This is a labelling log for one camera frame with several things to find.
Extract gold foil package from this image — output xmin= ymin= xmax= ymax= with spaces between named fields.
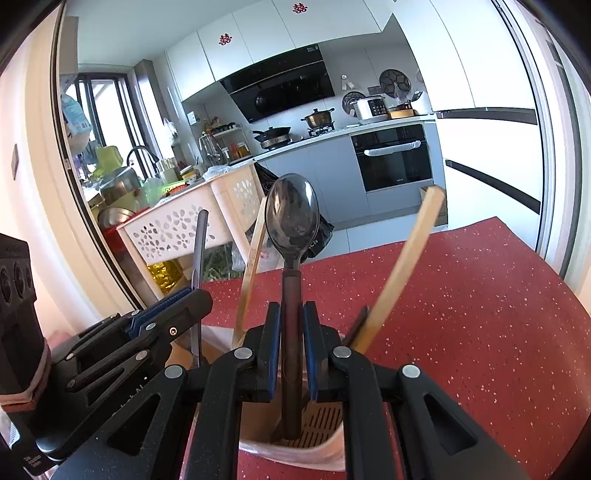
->
xmin=147 ymin=261 xmax=185 ymax=294

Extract plain wooden chopstick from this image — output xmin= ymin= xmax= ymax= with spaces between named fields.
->
xmin=352 ymin=186 xmax=447 ymax=365
xmin=231 ymin=196 xmax=269 ymax=350

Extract black built-in oven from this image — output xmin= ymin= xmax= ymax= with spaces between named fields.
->
xmin=351 ymin=124 xmax=435 ymax=193

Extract large metal pot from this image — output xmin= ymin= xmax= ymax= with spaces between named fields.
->
xmin=100 ymin=167 xmax=141 ymax=195

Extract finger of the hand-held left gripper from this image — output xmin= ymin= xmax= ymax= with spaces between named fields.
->
xmin=67 ymin=290 xmax=214 ymax=395
xmin=76 ymin=286 xmax=195 ymax=340

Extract black wok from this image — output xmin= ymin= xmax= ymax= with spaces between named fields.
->
xmin=252 ymin=126 xmax=293 ymax=145

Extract black kitchen faucet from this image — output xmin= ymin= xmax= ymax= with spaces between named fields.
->
xmin=126 ymin=147 xmax=160 ymax=178

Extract black range hood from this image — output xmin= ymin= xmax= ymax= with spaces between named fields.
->
xmin=219 ymin=44 xmax=336 ymax=124

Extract blue white packet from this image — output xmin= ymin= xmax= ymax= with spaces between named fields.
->
xmin=60 ymin=95 xmax=93 ymax=139

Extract white flower-cutout storage cart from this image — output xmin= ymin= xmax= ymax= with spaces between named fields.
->
xmin=116 ymin=164 xmax=269 ymax=296

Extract white upper kitchen cabinets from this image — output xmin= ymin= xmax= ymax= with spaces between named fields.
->
xmin=166 ymin=0 xmax=398 ymax=102

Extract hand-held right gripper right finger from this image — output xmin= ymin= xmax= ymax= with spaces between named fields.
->
xmin=302 ymin=301 xmax=532 ymax=480

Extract silver rice cooker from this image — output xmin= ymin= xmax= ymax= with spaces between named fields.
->
xmin=353 ymin=95 xmax=389 ymax=121

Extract open cardboard box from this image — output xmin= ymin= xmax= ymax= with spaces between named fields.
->
xmin=419 ymin=185 xmax=448 ymax=228

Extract round black hanging rack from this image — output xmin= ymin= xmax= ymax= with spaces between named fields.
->
xmin=379 ymin=68 xmax=411 ymax=99

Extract white plastic utensil holder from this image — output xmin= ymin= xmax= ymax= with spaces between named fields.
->
xmin=191 ymin=323 xmax=348 ymax=472

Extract green plastic container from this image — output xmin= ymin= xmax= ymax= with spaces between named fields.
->
xmin=95 ymin=145 xmax=123 ymax=178

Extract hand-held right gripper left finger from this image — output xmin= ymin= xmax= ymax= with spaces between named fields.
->
xmin=51 ymin=301 xmax=283 ymax=480

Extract grey handled cutlery piece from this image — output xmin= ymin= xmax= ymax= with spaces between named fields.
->
xmin=191 ymin=209 xmax=209 ymax=366

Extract dark metal spoon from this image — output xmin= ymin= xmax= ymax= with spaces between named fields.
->
xmin=267 ymin=173 xmax=321 ymax=440

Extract spice rack with bottles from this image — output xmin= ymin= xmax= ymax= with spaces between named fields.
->
xmin=203 ymin=121 xmax=252 ymax=162

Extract metal stockpot with lid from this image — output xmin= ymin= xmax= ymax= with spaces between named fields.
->
xmin=301 ymin=108 xmax=335 ymax=129

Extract white refrigerator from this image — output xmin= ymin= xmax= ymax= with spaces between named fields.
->
xmin=392 ymin=0 xmax=546 ymax=252

